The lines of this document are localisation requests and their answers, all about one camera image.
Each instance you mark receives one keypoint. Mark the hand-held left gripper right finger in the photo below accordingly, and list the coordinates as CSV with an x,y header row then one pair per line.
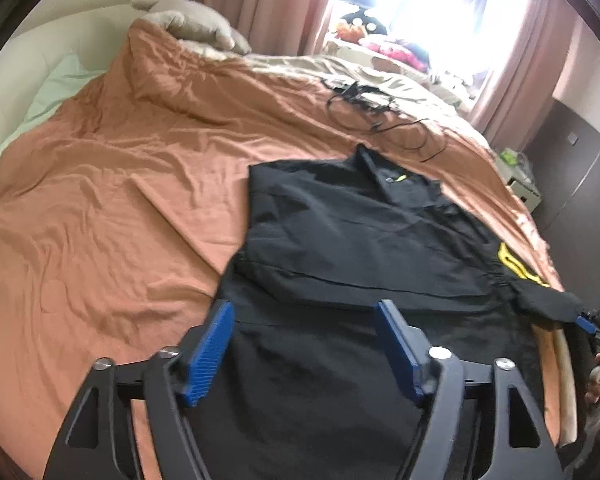
x,y
397,347

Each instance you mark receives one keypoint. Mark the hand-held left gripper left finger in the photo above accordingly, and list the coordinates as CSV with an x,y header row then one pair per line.
x,y
207,347

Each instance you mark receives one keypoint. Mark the black jacket with yellow print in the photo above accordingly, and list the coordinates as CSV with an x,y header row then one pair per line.
x,y
355,235

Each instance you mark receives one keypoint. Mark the beige mattress edge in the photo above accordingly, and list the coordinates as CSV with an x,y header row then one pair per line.
x,y
565,375

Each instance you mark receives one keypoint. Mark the white nightstand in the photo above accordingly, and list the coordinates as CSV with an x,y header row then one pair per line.
x,y
525,185

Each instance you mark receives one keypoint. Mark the orange-brown blanket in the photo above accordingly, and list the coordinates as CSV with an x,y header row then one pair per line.
x,y
130,185

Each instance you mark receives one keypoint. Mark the green packet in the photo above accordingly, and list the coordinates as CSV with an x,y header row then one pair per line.
x,y
508,156

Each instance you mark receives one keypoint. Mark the black electronic device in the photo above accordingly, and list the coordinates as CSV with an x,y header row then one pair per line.
x,y
360,94

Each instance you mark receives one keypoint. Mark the pink curtain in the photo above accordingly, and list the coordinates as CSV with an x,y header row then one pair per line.
x,y
530,35
280,0

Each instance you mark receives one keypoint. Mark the beige bed sheet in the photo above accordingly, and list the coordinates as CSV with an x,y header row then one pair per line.
x,y
300,67

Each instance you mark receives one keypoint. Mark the pile of pink plush toys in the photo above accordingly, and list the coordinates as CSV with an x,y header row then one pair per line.
x,y
395,50

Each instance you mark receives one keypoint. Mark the pale green bed sheet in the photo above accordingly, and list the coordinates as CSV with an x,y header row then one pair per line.
x,y
55,87

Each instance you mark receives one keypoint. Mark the beige plush pillow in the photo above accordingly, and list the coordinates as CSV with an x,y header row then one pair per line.
x,y
195,25

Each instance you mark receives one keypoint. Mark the black and orange plush toy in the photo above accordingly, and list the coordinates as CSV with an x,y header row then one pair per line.
x,y
357,22

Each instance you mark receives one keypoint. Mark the cream padded headboard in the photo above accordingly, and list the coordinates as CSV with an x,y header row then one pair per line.
x,y
55,35

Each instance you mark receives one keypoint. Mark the wall socket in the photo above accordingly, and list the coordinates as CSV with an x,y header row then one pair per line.
x,y
573,138

